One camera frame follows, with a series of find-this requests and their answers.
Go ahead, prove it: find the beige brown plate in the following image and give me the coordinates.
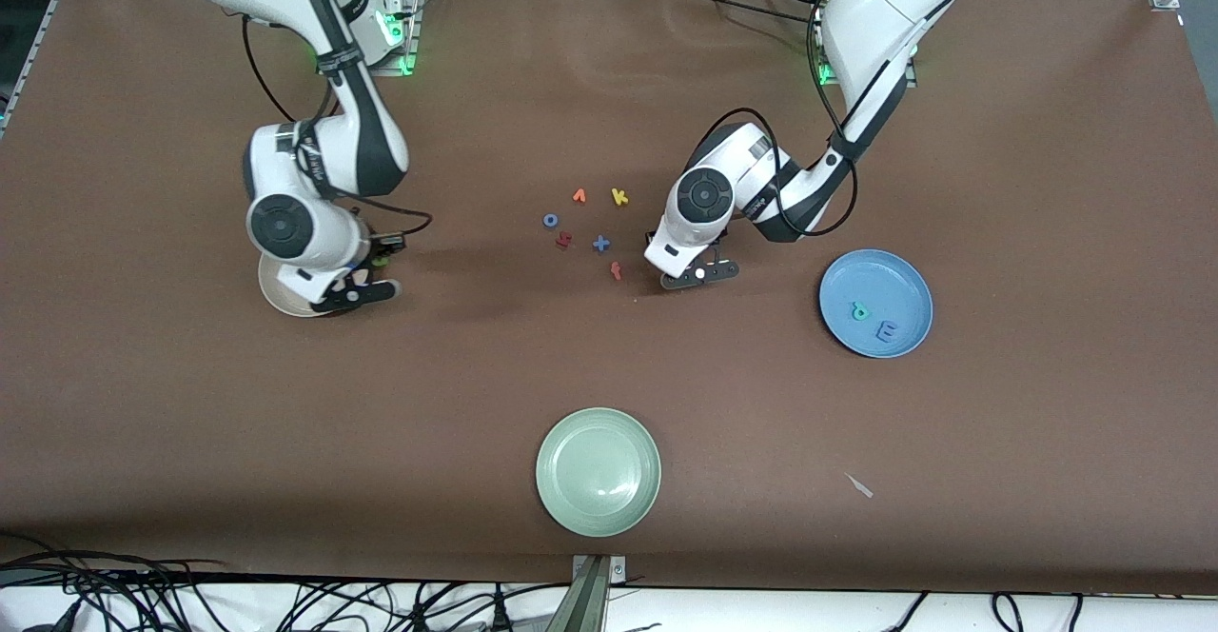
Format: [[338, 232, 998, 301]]
[[258, 249, 320, 318]]

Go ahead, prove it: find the pale green plate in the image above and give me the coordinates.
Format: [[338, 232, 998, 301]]
[[535, 407, 662, 538]]

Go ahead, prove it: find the blue plate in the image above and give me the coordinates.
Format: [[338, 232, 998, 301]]
[[819, 249, 934, 359]]

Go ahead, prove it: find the brown table cover sheet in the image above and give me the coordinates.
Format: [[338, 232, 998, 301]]
[[0, 0, 1218, 597]]

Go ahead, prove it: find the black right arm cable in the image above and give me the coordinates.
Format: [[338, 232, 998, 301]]
[[243, 13, 434, 233]]

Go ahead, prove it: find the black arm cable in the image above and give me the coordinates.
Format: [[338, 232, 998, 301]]
[[699, 0, 1100, 238], [243, 13, 434, 233]]

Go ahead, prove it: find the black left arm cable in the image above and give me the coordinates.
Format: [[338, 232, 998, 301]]
[[699, 0, 1100, 238]]

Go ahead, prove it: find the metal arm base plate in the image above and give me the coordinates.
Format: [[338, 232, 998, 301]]
[[317, 0, 424, 76]]

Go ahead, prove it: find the thin black table cable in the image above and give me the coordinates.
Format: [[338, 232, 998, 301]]
[[661, 0, 838, 26]]

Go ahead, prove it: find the aluminium profile post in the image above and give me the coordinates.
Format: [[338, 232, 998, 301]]
[[545, 556, 610, 632]]

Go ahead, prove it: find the tangled black cable bundle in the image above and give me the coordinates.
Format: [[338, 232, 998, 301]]
[[0, 532, 572, 632]]

